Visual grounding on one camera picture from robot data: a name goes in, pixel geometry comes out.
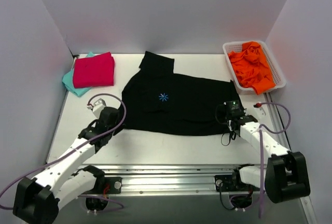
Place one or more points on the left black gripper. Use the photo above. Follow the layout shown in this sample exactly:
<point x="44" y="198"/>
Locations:
<point x="114" y="115"/>

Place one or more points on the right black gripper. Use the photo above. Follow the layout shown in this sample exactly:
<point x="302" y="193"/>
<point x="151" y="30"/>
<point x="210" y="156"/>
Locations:
<point x="234" y="112"/>

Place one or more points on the black t-shirt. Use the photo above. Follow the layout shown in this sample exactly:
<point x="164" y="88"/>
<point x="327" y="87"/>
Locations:
<point x="159" y="100"/>

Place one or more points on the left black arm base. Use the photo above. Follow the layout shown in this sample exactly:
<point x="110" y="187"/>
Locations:
<point x="104" y="188"/>

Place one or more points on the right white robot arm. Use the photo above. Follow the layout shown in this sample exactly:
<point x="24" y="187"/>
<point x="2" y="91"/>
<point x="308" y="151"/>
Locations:
<point x="282" y="174"/>

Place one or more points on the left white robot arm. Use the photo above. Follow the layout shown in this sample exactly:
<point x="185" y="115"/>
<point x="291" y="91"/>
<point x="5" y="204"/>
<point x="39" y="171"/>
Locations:
<point x="39" y="200"/>

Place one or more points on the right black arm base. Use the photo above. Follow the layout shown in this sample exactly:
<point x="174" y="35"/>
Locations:
<point x="233" y="194"/>

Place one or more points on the crumpled orange t-shirt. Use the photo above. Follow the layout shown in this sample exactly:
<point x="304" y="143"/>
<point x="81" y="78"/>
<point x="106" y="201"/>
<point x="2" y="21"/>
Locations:
<point x="251" y="68"/>

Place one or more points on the folded pink t-shirt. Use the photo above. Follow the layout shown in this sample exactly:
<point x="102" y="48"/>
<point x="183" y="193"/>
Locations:
<point x="96" y="71"/>

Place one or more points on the folded teal t-shirt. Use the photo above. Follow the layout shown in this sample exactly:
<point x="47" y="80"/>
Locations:
<point x="67" y="80"/>

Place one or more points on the white plastic basket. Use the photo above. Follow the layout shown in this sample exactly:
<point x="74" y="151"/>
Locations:
<point x="277" y="74"/>

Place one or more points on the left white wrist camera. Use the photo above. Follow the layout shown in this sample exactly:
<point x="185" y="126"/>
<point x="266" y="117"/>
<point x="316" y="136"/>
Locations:
<point x="97" y="107"/>

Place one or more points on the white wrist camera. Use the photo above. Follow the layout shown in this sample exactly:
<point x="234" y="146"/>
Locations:
<point x="97" y="107"/>
<point x="259" y="111"/>

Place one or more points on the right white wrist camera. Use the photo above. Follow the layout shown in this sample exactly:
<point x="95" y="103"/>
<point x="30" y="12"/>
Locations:
<point x="259" y="111"/>

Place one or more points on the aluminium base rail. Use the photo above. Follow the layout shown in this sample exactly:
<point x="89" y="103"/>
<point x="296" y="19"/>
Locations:
<point x="167" y="181"/>

